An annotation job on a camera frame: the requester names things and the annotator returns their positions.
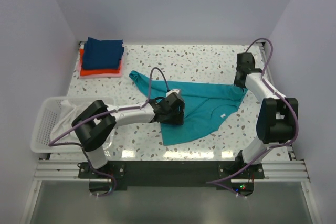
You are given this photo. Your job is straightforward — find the teal t shirt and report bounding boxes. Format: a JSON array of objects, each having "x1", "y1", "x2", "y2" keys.
[{"x1": 128, "y1": 70, "x2": 249, "y2": 146}]

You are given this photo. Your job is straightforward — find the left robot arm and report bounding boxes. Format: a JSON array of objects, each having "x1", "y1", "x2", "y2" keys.
[{"x1": 72, "y1": 92, "x2": 185, "y2": 178}]

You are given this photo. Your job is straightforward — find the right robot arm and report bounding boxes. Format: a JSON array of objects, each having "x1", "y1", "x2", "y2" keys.
[{"x1": 229, "y1": 52, "x2": 299, "y2": 178}]

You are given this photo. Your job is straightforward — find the folded pink t shirt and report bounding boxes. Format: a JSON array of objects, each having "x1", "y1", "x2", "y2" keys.
[{"x1": 77, "y1": 48, "x2": 123, "y2": 79}]

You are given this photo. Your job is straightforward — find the folded navy blue t shirt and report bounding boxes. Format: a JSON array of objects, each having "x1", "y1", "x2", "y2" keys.
[{"x1": 81, "y1": 37, "x2": 124, "y2": 70}]

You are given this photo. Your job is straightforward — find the folded orange t shirt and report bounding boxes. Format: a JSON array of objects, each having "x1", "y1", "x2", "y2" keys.
[{"x1": 79, "y1": 49, "x2": 123, "y2": 77}]

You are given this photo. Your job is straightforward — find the white t shirt in basket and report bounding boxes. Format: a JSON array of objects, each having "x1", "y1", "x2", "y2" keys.
[{"x1": 50, "y1": 100, "x2": 89, "y2": 140}]

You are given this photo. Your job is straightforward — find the white plastic basket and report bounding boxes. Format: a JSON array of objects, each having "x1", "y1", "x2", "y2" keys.
[{"x1": 30, "y1": 97, "x2": 114, "y2": 153}]

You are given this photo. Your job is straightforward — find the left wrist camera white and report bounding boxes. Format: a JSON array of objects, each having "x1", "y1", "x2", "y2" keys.
[{"x1": 166, "y1": 89, "x2": 183, "y2": 102}]

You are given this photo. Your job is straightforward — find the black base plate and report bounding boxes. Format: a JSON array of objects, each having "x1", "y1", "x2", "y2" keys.
[{"x1": 77, "y1": 161, "x2": 265, "y2": 196}]

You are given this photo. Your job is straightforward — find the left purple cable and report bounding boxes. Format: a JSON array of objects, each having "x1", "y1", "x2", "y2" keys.
[{"x1": 48, "y1": 67, "x2": 171, "y2": 198}]

